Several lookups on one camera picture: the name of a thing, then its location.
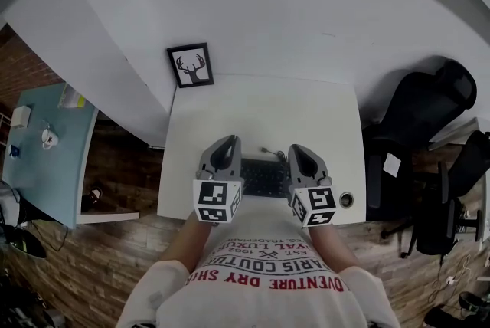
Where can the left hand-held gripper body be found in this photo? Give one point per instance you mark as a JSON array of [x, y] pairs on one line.
[[218, 200]]

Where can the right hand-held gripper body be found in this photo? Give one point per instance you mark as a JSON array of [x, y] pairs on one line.
[[315, 204]]

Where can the black keyboard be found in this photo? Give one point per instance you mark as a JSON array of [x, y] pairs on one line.
[[264, 177]]

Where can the person's left forearm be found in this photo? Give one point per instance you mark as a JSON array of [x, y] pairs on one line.
[[183, 242]]

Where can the person's right forearm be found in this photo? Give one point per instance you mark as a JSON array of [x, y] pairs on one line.
[[330, 246]]

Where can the white paper tag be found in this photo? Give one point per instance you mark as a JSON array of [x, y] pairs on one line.
[[392, 164]]

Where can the white printed t-shirt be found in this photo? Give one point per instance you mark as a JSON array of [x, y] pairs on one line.
[[249, 303]]

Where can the black framed deer picture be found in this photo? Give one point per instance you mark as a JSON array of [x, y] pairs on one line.
[[190, 66]]

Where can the black mesh office chair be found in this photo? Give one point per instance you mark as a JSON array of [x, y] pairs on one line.
[[459, 181], [417, 108]]

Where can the white power adapter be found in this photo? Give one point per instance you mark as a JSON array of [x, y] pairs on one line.
[[450, 280]]

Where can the green and white packet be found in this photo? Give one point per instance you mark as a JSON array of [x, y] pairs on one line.
[[70, 98]]

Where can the white mug with dark print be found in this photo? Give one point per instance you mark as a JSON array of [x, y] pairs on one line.
[[49, 136]]

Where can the black shoe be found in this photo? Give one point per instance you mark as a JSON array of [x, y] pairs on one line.
[[474, 301]]

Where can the small blue object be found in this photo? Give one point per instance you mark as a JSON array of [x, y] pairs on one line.
[[14, 151]]

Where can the small white box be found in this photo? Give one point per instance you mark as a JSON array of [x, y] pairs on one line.
[[20, 116]]

